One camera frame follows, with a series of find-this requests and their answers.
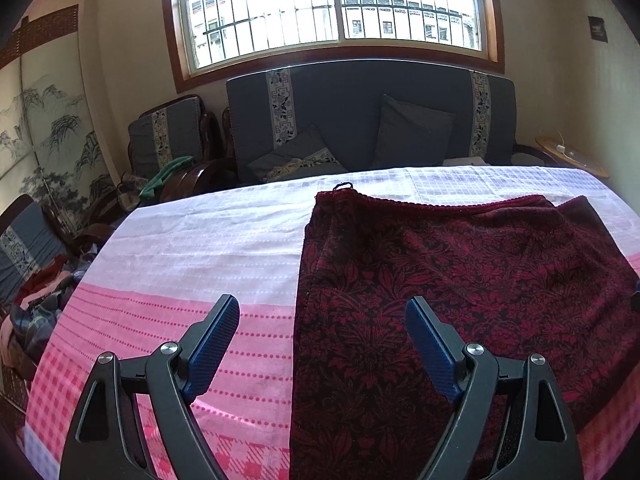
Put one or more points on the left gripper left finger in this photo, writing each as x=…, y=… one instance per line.
x=106, y=438

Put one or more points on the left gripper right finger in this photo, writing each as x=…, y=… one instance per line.
x=538, y=439

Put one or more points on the dark red floral sweater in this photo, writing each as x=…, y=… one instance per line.
x=520, y=276

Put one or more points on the pile of mixed clothes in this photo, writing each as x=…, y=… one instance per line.
x=32, y=301

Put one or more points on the pink checked bed sheet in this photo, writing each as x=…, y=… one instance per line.
x=166, y=265

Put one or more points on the round wooden side table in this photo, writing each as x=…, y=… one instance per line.
x=571, y=157

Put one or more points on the near blue wooden armchair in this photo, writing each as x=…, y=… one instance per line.
x=31, y=238

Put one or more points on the green cloth on armchair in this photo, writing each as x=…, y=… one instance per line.
x=150, y=193

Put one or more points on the dark blue throw pillow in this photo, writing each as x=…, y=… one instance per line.
x=411, y=135

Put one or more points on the landscape painted folding screen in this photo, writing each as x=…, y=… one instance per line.
x=49, y=149

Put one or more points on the dark blue armchair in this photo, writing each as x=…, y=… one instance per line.
x=181, y=127

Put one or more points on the patterned cushion on sofa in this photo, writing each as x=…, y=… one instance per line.
x=307, y=155

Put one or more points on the dark blue sofa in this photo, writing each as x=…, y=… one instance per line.
x=343, y=100

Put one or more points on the black wall switch plate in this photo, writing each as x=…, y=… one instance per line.
x=597, y=29

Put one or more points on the barred window with wooden frame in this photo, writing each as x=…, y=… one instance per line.
x=210, y=40

